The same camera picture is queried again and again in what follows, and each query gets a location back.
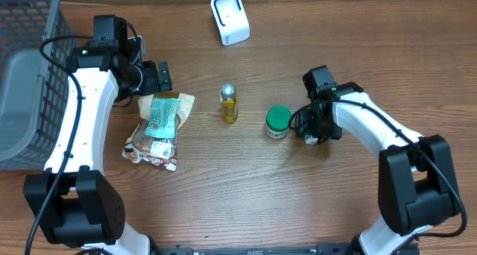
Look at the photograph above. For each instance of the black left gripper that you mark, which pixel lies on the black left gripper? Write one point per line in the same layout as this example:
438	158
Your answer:
163	77

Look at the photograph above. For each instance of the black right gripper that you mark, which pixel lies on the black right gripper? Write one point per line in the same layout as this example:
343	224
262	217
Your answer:
306	127

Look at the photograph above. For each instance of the teal white tissue pack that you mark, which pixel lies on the teal white tissue pack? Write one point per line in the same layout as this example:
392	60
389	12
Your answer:
310	140

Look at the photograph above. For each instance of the green lid white jar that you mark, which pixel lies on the green lid white jar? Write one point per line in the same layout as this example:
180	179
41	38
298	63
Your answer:
276	122

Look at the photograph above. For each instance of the brown snack pouch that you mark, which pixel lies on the brown snack pouch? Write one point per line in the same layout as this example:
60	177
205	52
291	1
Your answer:
154	139

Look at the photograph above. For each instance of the yellow oil bottle silver cap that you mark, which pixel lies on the yellow oil bottle silver cap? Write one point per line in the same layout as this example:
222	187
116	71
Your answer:
228	98

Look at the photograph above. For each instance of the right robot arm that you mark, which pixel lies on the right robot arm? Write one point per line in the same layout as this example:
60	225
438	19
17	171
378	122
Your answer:
418	192

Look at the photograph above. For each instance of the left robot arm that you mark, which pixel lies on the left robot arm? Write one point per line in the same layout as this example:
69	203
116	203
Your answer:
72	201

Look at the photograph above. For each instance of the white barcode scanner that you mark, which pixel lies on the white barcode scanner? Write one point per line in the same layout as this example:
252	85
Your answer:
231	21

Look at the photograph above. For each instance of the grey plastic mesh basket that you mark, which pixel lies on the grey plastic mesh basket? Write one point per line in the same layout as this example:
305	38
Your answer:
33	91

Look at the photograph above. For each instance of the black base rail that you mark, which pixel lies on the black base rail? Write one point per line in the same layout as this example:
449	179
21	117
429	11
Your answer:
257	251

